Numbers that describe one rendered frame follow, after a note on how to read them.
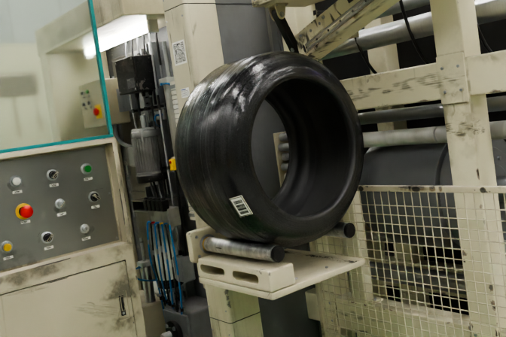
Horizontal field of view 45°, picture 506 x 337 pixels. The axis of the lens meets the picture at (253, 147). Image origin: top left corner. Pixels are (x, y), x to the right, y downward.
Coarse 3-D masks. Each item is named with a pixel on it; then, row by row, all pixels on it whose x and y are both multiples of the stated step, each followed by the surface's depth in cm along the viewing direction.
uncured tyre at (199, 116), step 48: (192, 96) 172; (240, 96) 158; (288, 96) 200; (336, 96) 178; (192, 144) 164; (240, 144) 156; (288, 144) 205; (336, 144) 197; (192, 192) 169; (240, 192) 157; (288, 192) 200; (336, 192) 191; (240, 240) 177; (288, 240) 168
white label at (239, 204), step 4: (236, 196) 156; (240, 196) 156; (232, 200) 157; (236, 200) 157; (240, 200) 156; (244, 200) 156; (232, 204) 158; (236, 204) 157; (240, 204) 157; (244, 204) 156; (236, 208) 158; (240, 208) 158; (244, 208) 157; (248, 208) 157; (240, 212) 158; (244, 212) 158; (248, 212) 157; (240, 216) 159
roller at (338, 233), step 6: (342, 222) 183; (336, 228) 182; (342, 228) 180; (348, 228) 180; (354, 228) 181; (330, 234) 185; (336, 234) 182; (342, 234) 180; (348, 234) 180; (354, 234) 181
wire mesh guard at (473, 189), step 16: (432, 192) 178; (448, 192) 173; (464, 192) 169; (480, 192) 165; (496, 192) 161; (368, 208) 199; (464, 208) 171; (480, 208) 167; (384, 224) 194; (400, 224) 190; (496, 224) 164; (352, 240) 207; (368, 240) 201; (352, 256) 208; (432, 256) 182; (480, 256) 169; (352, 272) 209; (464, 272) 174; (480, 272) 170; (320, 288) 224; (352, 288) 210; (400, 288) 193; (448, 288) 179; (320, 304) 223; (384, 304) 200; (432, 304) 184; (496, 304) 167; (320, 320) 225; (352, 336) 213; (448, 336) 182; (496, 336) 169
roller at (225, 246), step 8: (208, 240) 187; (216, 240) 184; (224, 240) 182; (232, 240) 179; (208, 248) 187; (216, 248) 183; (224, 248) 180; (232, 248) 176; (240, 248) 173; (248, 248) 170; (256, 248) 168; (264, 248) 165; (272, 248) 163; (280, 248) 164; (240, 256) 175; (248, 256) 171; (256, 256) 168; (264, 256) 165; (272, 256) 162; (280, 256) 163
